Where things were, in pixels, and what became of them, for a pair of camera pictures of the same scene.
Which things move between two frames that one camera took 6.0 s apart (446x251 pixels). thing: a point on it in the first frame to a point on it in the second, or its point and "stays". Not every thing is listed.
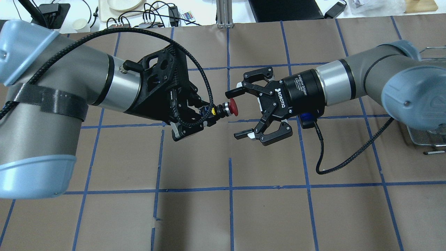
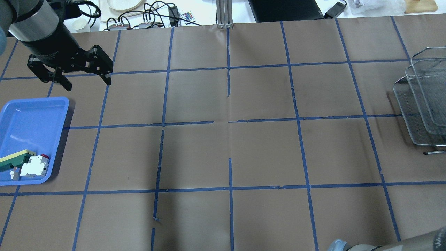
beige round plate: (124, 5) stays
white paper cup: (80, 25) stays
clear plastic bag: (374, 8) stays
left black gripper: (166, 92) to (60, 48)
